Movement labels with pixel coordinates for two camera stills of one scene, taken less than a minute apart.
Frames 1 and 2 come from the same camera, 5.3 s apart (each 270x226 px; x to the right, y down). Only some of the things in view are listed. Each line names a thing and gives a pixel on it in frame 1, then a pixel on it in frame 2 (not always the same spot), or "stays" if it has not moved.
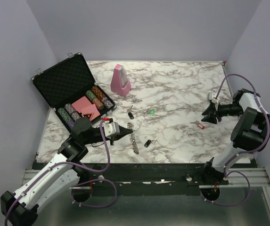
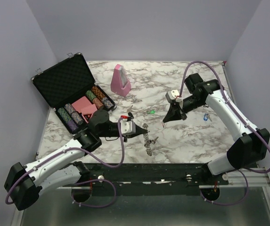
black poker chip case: x=69 y=87 stays
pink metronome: x=120 y=83 stays
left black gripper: x=123 y=132 -> x=138 y=131
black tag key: x=149 y=141 -> x=153 y=141
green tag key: x=151 y=112 stays
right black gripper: x=211 y=109 -> x=175 y=112
